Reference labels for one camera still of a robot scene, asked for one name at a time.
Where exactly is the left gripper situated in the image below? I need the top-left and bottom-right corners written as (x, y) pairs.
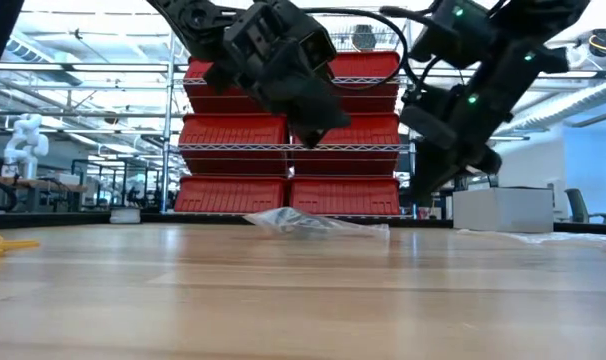
top-left (222, 2), bottom-right (352, 149)

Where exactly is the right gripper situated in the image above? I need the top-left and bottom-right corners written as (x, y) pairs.
top-left (410, 84), bottom-right (512, 200)

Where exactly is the black rubber band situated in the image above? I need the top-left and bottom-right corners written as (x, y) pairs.
top-left (267, 208), bottom-right (329, 237)

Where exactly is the yellow rubber band bunch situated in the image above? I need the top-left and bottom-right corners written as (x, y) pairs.
top-left (0, 231), bottom-right (42, 259)

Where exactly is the white box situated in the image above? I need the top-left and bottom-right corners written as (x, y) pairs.
top-left (452, 187), bottom-right (555, 234)

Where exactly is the dark round device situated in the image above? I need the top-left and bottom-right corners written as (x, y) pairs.
top-left (351, 23), bottom-right (380, 52)

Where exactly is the grey office chair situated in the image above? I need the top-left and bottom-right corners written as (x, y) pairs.
top-left (564, 187), bottom-right (606, 225)

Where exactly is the white tape roll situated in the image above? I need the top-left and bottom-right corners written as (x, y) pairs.
top-left (109, 207), bottom-right (142, 225)

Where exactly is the wooden workbench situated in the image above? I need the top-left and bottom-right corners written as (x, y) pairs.
top-left (0, 174), bottom-right (88, 214)

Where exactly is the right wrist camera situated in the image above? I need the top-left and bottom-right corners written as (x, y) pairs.
top-left (400, 103), bottom-right (459, 151)

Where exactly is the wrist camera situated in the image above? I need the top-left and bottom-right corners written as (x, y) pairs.
top-left (400, 103), bottom-right (459, 151)
top-left (282, 0), bottom-right (340, 69)

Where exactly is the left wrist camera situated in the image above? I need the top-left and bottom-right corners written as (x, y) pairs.
top-left (282, 0), bottom-right (340, 69)

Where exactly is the chrome wire shelf cart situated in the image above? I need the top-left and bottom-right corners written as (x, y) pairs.
top-left (160, 4), bottom-right (419, 221)

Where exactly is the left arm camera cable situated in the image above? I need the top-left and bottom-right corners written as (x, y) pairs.
top-left (302, 7), bottom-right (410, 92)

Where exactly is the white ventilation duct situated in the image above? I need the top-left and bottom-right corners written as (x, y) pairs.
top-left (502, 79), bottom-right (606, 136)

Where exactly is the black cable reel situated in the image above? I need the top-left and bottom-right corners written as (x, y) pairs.
top-left (586, 27), bottom-right (606, 60)

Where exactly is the black workstation frame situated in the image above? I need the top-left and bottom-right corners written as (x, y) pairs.
top-left (70, 157), bottom-right (177, 211)

